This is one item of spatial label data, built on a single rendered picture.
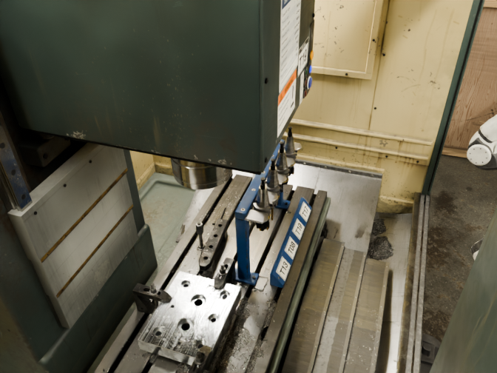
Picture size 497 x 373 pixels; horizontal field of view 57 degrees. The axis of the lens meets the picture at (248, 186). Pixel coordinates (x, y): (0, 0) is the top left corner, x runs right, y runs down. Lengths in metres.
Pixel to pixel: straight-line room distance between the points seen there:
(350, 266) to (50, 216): 1.22
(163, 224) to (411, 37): 1.46
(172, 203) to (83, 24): 1.67
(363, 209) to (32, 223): 1.45
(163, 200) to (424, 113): 1.42
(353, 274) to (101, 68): 1.35
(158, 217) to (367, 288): 1.15
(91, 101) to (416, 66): 1.36
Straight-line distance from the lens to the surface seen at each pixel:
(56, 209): 1.45
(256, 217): 1.49
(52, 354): 1.72
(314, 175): 2.32
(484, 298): 0.84
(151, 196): 2.65
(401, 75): 2.07
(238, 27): 0.87
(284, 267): 1.72
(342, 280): 1.97
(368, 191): 2.29
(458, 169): 4.08
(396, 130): 2.18
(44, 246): 1.45
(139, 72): 1.00
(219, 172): 1.15
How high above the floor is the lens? 2.21
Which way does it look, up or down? 38 degrees down
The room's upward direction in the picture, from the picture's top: 1 degrees counter-clockwise
